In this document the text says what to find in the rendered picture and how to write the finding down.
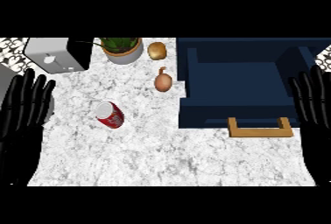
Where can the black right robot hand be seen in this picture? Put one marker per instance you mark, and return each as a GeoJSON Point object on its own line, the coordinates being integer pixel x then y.
{"type": "Point", "coordinates": [317, 128]}

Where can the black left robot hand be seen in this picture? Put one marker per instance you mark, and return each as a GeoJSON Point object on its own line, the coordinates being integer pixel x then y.
{"type": "Point", "coordinates": [20, 116]}

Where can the red can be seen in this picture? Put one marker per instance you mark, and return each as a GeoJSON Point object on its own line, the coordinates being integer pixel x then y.
{"type": "Point", "coordinates": [110, 114]}

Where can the navy blue drawer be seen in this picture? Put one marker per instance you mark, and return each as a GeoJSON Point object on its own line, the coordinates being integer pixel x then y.
{"type": "Point", "coordinates": [237, 96]}

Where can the grey toaster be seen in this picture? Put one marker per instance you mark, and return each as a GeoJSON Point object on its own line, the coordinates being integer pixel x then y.
{"type": "Point", "coordinates": [56, 55]}

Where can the navy blue cabinet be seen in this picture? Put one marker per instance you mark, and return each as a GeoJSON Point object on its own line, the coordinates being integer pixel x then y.
{"type": "Point", "coordinates": [255, 43]}

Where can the potted green plant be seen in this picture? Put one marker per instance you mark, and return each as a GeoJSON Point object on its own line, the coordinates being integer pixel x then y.
{"type": "Point", "coordinates": [122, 49]}

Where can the brown potato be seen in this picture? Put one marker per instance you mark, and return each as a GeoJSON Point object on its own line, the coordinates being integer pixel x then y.
{"type": "Point", "coordinates": [158, 50]}

